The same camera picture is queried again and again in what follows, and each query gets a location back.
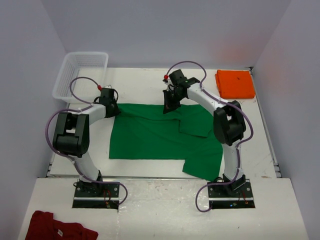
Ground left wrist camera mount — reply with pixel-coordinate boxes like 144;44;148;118
97;84;112;92

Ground folded orange t-shirt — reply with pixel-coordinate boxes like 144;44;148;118
215;69;256;99

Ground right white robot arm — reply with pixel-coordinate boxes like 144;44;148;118
162;69;246;197

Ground green t-shirt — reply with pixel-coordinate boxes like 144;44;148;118
109;103;223;181

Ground dark red t-shirt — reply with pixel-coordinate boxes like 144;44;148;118
25;210;99;240

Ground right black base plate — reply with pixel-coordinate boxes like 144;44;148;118
208;179;256;210

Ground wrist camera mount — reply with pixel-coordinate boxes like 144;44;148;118
97;84;112;92
162;74;172;85

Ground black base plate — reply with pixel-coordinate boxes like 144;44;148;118
208;179;256;210
72;180;120;210

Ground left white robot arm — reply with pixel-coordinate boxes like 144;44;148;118
46;87;121;197

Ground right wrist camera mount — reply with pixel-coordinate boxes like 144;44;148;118
162;74;172;85

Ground white plastic basket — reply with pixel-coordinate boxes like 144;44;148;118
52;51;109;104

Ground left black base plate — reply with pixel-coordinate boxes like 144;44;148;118
72;180;120;210

